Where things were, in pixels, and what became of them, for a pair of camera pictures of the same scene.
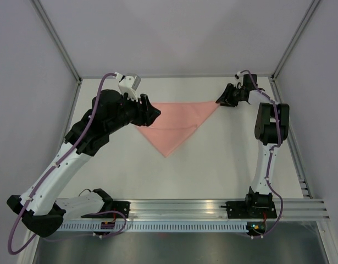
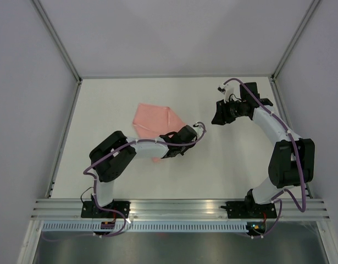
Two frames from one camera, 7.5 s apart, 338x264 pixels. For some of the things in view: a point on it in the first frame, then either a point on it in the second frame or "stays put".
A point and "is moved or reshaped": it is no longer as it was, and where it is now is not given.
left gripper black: [147, 114] → [190, 144]
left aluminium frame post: [55, 39] stays put
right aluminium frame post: [312, 7] stays put
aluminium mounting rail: [200, 209] stays put
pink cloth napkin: [176, 122] is moved or reshaped
